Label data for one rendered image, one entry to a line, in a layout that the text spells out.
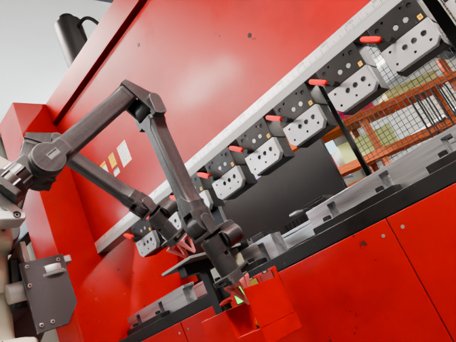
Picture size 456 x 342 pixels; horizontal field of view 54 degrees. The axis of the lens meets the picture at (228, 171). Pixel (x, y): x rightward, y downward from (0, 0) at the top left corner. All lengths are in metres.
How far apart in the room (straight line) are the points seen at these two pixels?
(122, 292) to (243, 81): 1.35
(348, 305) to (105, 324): 1.38
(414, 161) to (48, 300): 1.00
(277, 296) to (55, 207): 1.55
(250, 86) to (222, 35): 0.24
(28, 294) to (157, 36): 1.31
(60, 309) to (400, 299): 0.84
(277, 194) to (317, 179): 0.25
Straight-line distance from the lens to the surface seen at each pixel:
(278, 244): 1.64
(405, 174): 1.37
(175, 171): 1.25
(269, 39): 1.63
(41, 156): 1.09
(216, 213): 1.82
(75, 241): 2.49
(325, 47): 1.49
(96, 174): 1.66
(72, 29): 2.91
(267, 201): 2.29
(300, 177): 2.16
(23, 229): 2.82
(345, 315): 1.39
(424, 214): 1.23
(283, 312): 1.27
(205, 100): 1.80
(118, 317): 2.46
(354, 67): 1.43
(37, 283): 1.11
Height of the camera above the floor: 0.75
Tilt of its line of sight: 17 degrees up
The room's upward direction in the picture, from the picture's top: 24 degrees counter-clockwise
